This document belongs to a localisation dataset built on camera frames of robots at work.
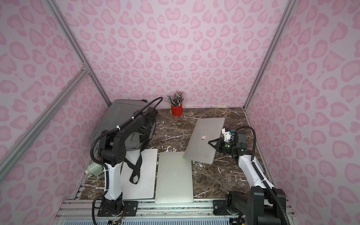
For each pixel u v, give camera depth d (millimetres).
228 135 779
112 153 560
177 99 1038
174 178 827
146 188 801
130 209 739
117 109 1064
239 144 652
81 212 734
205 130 946
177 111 1123
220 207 735
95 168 801
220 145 723
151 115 734
